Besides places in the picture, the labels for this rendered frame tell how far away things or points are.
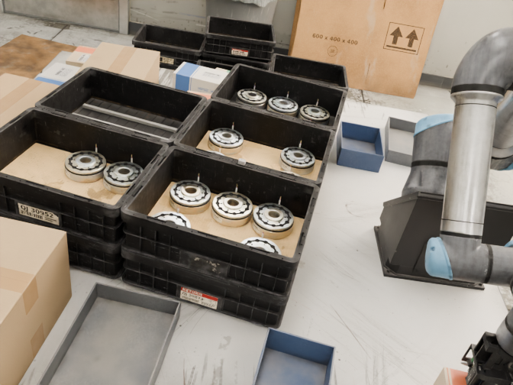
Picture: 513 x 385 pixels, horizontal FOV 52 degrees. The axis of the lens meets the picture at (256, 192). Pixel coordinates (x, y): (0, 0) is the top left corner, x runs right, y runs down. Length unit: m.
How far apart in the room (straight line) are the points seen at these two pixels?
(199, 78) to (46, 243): 1.12
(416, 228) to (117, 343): 0.76
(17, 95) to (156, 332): 0.88
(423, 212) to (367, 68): 2.95
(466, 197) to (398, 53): 3.26
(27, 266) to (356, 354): 0.73
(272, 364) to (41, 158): 0.80
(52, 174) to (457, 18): 3.62
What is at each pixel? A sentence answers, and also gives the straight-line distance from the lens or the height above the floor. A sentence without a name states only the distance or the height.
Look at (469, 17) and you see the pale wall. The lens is 4.53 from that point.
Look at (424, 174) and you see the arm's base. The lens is 1.41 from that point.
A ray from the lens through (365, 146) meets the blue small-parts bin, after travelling 2.01.
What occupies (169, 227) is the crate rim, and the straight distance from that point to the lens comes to 1.12.
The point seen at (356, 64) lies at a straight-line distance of 4.20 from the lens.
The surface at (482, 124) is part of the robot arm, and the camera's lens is 1.06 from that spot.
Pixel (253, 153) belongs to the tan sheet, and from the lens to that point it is 1.57.
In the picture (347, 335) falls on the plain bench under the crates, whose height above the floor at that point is 0.70.
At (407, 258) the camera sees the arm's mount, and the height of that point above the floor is 0.77.
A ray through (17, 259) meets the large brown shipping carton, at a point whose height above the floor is 0.90.
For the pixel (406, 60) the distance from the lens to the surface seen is 4.27.
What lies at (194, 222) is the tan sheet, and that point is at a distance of 1.29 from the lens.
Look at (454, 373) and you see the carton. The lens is 1.24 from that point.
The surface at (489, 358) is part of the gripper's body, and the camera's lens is 1.10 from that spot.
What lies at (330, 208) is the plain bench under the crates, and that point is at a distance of 1.64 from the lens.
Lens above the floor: 1.67
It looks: 36 degrees down
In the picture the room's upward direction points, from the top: 11 degrees clockwise
